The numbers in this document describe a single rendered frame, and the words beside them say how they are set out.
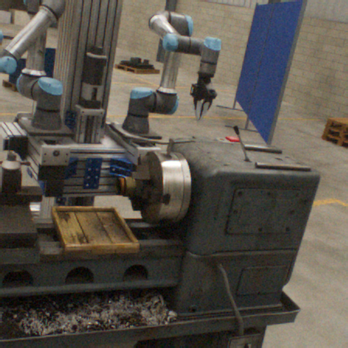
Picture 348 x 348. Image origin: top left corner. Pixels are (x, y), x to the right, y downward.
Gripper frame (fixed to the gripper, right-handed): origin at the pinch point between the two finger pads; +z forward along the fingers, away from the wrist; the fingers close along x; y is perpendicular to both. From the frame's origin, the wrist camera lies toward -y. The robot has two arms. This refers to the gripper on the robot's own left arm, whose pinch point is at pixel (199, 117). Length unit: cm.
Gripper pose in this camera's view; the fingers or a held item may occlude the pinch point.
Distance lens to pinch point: 216.3
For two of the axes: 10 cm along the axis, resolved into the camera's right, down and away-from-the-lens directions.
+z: -1.8, 9.3, 3.2
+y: -4.0, -3.6, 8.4
